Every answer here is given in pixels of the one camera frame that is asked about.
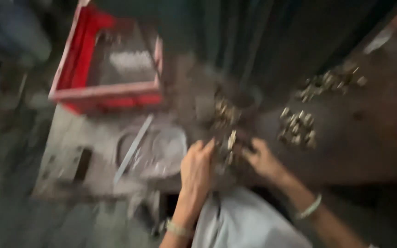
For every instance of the person's right hand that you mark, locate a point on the person's right hand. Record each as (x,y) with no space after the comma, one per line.
(262,161)

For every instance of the person's left fingers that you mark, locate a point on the person's left fingers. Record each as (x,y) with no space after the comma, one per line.
(206,146)

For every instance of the flat metal bar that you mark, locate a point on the flat metal bar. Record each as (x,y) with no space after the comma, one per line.
(133,150)

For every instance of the red plastic crate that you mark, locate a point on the red plastic crate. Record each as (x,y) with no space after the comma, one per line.
(109,62)

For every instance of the person's right fingers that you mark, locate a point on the person's right fingers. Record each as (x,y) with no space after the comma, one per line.
(253,148)

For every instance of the person's left hand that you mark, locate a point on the person's left hand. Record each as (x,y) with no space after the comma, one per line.
(193,168)

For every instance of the brass fitting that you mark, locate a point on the brass fitting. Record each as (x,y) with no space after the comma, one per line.
(232,139)

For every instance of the person's grey clothing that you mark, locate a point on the person's grey clothing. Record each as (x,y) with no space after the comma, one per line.
(246,220)

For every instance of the dark green machine body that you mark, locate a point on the dark green machine body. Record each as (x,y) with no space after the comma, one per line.
(253,38)

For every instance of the heap of brass fittings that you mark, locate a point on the heap of brass fittings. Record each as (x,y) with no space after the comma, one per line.
(296,127)
(224,110)
(329,82)

